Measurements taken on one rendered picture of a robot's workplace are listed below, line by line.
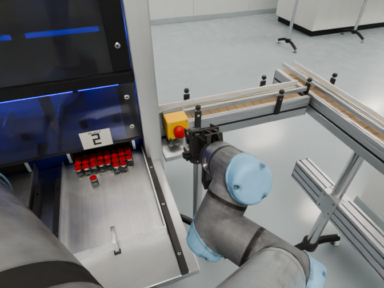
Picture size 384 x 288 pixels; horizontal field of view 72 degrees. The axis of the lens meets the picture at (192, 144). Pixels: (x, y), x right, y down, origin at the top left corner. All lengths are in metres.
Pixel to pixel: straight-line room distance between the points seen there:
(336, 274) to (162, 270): 1.30
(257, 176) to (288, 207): 1.57
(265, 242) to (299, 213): 1.55
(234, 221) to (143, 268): 0.32
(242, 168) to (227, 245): 0.13
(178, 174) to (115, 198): 1.28
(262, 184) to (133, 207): 0.46
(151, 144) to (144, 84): 0.22
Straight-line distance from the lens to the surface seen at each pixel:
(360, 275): 1.90
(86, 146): 0.84
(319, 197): 1.44
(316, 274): 0.44
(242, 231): 0.45
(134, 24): 0.69
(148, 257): 0.71
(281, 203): 1.99
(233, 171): 0.42
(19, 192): 0.97
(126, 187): 0.85
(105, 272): 0.72
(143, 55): 0.72
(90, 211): 0.82
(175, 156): 0.93
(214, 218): 0.45
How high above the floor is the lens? 1.51
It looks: 40 degrees down
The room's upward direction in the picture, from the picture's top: straight up
